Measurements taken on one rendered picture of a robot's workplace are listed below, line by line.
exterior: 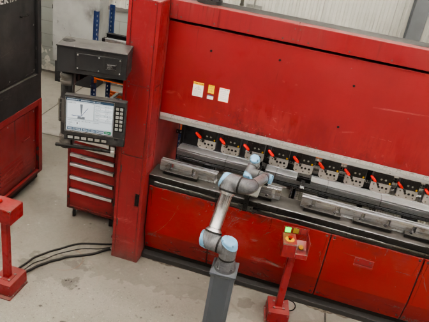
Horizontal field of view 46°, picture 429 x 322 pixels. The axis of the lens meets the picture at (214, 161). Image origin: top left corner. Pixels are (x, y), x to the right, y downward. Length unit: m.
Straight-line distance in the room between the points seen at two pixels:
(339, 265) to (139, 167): 1.82
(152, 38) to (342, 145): 1.62
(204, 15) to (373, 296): 2.63
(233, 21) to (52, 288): 2.56
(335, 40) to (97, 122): 1.81
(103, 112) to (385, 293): 2.67
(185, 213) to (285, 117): 1.20
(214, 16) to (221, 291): 1.95
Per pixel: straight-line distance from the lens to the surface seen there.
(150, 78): 3.91
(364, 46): 3.76
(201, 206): 4.31
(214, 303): 3.66
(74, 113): 3.87
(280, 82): 3.87
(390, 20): 8.01
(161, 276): 4.61
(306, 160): 4.05
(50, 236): 5.04
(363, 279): 4.44
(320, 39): 3.75
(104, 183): 4.89
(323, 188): 4.46
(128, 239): 4.62
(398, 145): 4.00
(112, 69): 3.72
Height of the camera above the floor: 2.96
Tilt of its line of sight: 26 degrees down
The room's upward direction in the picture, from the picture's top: 9 degrees clockwise
